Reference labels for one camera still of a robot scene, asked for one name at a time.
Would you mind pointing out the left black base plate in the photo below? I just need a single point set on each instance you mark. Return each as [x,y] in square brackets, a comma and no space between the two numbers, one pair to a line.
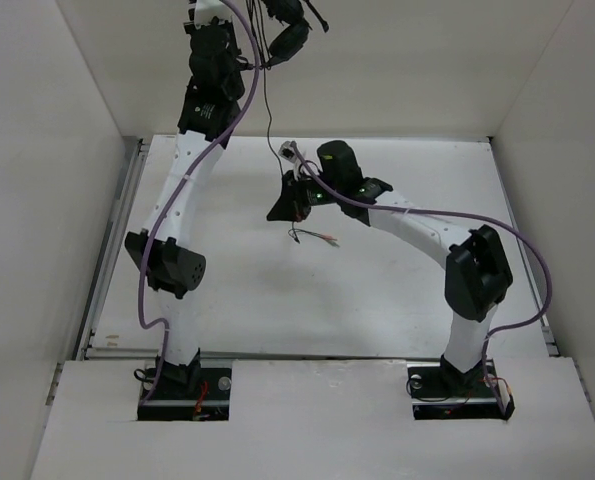
[195,393]

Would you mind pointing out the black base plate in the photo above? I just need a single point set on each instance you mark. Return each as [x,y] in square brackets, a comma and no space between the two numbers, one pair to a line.
[195,393]
[433,398]

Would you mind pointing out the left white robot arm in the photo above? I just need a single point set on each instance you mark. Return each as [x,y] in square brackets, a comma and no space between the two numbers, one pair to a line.
[169,270]

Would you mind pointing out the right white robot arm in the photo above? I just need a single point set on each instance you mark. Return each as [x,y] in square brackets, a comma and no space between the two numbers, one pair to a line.
[476,270]

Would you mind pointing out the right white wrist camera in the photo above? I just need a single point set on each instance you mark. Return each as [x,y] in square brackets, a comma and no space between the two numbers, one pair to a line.
[289,152]

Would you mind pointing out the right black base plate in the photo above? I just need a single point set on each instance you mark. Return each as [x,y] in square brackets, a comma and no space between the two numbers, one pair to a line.
[433,398]

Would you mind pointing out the aluminium rail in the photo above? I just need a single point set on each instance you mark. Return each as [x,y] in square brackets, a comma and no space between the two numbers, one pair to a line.
[306,357]
[112,241]

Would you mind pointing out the black headphones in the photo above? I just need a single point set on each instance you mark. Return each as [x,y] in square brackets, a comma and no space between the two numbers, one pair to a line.
[294,36]

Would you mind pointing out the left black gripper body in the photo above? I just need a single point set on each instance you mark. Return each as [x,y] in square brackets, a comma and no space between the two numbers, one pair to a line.
[238,86]

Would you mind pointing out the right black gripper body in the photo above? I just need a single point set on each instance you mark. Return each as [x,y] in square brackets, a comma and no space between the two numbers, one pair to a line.
[315,193]

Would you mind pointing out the front aluminium rail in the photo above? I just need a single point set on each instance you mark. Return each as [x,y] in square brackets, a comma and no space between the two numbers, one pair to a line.
[306,357]

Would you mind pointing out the left aluminium rail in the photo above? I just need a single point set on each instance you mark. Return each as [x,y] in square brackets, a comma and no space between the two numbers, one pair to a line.
[112,241]

